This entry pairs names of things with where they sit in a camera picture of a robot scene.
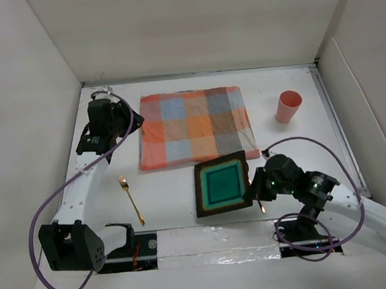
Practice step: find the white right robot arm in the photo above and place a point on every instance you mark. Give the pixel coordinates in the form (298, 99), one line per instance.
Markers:
(317, 192)

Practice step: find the gold fork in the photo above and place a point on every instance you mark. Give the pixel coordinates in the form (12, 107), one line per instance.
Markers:
(125, 186)

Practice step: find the checkered orange blue cloth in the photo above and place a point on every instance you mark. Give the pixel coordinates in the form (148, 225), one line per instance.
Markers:
(194, 126)

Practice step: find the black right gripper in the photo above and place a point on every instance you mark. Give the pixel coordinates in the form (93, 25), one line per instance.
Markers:
(256, 191)

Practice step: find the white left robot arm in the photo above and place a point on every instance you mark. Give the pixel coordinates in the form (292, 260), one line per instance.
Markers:
(68, 242)

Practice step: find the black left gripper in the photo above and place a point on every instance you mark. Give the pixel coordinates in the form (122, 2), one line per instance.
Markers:
(121, 109)

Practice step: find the pink plastic cup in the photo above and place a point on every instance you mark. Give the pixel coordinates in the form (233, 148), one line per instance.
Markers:
(288, 104)

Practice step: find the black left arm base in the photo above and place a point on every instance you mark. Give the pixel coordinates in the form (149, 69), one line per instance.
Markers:
(140, 256)

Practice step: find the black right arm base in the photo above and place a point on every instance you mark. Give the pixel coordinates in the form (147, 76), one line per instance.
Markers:
(300, 233)

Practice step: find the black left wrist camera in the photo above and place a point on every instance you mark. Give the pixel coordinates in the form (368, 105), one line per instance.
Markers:
(100, 110)

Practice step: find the square green black plate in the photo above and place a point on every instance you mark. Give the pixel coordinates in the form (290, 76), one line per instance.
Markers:
(220, 185)

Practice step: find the gold spoon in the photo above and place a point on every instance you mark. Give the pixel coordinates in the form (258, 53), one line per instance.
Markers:
(262, 209)

